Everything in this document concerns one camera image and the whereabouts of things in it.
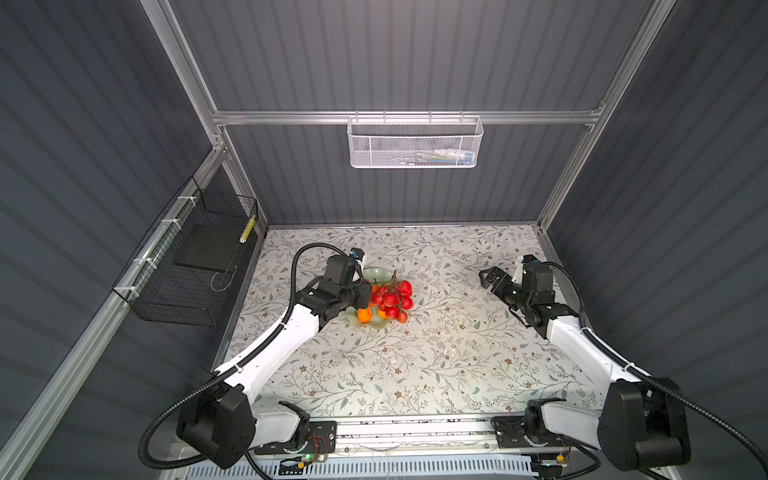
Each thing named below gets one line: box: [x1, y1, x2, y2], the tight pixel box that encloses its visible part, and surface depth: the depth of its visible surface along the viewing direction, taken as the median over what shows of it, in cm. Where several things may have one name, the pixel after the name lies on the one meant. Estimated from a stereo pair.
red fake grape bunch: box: [372, 270, 414, 324], surface depth 88 cm
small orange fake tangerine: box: [357, 306, 373, 323], surface depth 93 cm
